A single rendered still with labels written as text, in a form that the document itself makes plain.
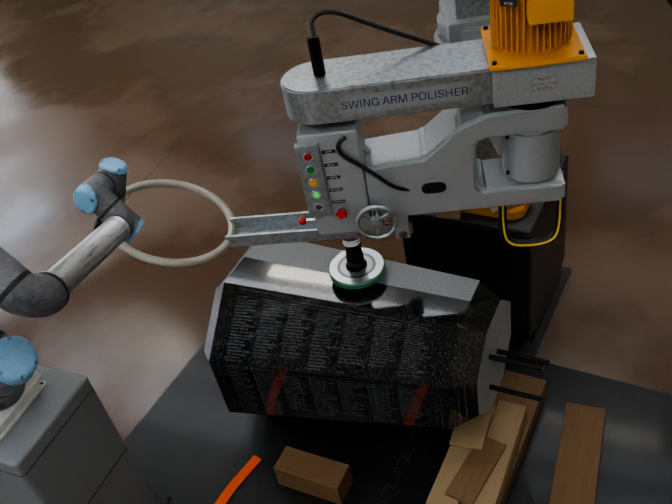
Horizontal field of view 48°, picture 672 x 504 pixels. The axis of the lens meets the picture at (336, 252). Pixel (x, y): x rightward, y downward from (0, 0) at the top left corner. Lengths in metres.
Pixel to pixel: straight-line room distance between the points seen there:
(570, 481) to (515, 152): 1.33
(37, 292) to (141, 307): 2.38
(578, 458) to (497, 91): 1.56
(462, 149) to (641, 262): 1.90
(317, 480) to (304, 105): 1.55
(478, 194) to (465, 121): 0.28
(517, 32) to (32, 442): 2.02
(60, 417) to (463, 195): 1.58
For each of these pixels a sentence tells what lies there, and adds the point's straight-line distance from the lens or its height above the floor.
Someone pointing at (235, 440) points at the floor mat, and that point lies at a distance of 3.56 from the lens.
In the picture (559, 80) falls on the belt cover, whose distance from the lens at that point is 2.39.
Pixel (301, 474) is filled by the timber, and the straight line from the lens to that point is 3.22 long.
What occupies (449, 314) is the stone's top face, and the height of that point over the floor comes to 0.80.
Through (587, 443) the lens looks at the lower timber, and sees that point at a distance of 3.28.
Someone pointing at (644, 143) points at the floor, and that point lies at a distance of 5.11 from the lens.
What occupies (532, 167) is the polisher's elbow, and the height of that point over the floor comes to 1.29.
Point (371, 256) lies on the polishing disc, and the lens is 2.94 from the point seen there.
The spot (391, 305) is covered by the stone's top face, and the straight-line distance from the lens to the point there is 2.81.
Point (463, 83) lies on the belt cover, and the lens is 2.36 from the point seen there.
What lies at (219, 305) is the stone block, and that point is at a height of 0.73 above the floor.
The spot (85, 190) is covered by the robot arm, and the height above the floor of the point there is 1.52.
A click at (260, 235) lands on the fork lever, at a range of 2.78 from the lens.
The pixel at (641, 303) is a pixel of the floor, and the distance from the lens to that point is 3.98.
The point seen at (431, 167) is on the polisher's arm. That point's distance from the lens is 2.53.
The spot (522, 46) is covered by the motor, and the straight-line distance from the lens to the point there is 2.36.
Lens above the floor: 2.75
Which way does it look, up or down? 39 degrees down
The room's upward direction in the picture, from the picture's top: 12 degrees counter-clockwise
